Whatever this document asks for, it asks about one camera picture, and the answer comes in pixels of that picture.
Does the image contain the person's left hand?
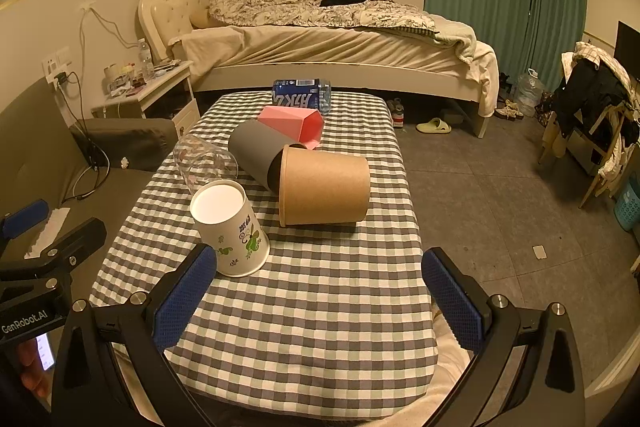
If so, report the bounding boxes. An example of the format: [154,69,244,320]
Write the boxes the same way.
[17,339,53,400]

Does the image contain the light shoes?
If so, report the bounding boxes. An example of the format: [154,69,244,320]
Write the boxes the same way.
[494,99,522,121]

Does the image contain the chair piled with clothes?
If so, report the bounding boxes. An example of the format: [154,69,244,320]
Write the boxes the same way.
[550,41,640,180]

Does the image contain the brown kraft paper cup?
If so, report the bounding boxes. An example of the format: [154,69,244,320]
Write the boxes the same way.
[278,144,371,229]

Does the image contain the floral quilt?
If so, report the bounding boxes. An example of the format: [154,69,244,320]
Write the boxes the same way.
[207,0,436,32]

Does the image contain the clear plastic cup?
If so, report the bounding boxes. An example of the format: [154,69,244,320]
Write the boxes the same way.
[173,133,240,195]

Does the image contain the black television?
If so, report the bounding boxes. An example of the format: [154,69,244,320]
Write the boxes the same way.
[616,21,640,80]

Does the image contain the white paper cup green print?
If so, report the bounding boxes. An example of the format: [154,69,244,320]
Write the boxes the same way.
[189,179,271,278]

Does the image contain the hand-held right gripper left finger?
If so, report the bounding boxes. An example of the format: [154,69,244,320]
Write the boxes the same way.
[50,243,219,427]

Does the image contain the large water jug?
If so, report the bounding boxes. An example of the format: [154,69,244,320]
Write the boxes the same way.
[515,68,544,118]

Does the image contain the checkered tablecloth table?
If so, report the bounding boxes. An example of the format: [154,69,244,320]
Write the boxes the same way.
[89,91,440,410]

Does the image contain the clear plastic bottle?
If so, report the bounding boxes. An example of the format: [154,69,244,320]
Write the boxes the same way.
[137,38,153,78]

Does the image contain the pale green slipper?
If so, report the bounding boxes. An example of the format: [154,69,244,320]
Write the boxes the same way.
[416,117,453,134]

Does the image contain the wooden chair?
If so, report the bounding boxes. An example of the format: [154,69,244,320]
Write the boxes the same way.
[537,102,633,208]

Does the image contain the cream bed with tufted headboard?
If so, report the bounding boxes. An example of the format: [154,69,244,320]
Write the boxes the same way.
[137,0,501,138]

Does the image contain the white nightstand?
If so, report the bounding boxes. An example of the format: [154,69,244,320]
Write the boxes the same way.
[91,60,201,142]

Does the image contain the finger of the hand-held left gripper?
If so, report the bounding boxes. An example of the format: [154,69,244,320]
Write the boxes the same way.
[0,200,51,258]
[0,217,108,295]

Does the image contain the pale throw blanket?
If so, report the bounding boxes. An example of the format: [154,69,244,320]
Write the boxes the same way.
[434,14,498,72]

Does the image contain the narrow green curtain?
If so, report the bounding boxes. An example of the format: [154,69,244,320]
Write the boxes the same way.
[530,0,586,78]

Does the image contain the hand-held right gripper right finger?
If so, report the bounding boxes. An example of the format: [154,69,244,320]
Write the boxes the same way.
[421,247,586,427]

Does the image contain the white ribbed object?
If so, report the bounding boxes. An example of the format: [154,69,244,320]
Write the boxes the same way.
[24,206,71,259]

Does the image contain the blue label water bottle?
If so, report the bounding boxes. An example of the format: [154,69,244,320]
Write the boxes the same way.
[272,78,333,115]

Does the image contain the blue laundry basket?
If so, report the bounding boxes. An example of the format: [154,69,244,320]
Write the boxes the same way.
[612,172,640,230]

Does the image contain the grey paper cup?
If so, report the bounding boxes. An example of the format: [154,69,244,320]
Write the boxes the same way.
[228,121,307,194]

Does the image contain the black cable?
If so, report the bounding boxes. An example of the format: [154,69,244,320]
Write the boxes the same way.
[60,72,111,202]

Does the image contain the wall power outlet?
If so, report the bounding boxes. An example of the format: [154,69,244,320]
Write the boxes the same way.
[44,49,72,85]

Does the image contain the pink faceted cup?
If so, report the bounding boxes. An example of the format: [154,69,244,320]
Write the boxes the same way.
[257,105,326,151]

